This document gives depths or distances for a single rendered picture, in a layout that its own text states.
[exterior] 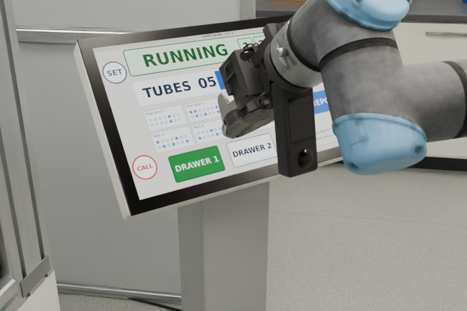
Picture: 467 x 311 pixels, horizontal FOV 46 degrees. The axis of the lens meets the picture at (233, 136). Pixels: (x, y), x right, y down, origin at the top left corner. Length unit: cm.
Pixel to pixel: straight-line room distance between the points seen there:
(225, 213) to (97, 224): 107
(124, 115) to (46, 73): 103
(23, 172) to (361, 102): 41
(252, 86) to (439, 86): 24
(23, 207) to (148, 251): 141
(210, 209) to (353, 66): 63
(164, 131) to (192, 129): 5
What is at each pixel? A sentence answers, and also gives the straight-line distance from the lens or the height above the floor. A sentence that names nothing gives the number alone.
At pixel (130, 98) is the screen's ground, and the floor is 111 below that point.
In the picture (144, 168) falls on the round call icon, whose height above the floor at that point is 101.
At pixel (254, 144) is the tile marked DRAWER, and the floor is 101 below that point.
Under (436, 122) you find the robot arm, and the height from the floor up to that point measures 122.
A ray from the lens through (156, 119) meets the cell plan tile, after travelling 92.
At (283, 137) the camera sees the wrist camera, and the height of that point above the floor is 115.
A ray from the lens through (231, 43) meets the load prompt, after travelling 104.
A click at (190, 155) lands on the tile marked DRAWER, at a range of 92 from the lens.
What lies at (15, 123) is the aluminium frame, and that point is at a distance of 67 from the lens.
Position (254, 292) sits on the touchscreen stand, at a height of 62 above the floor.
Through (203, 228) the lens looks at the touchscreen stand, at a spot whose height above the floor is 82.
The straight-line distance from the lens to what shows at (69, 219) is 214.
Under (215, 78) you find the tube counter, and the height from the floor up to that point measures 112.
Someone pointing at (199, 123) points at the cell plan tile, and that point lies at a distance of 94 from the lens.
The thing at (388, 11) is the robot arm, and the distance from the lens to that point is 51.
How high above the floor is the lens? 140
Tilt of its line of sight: 23 degrees down
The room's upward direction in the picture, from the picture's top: straight up
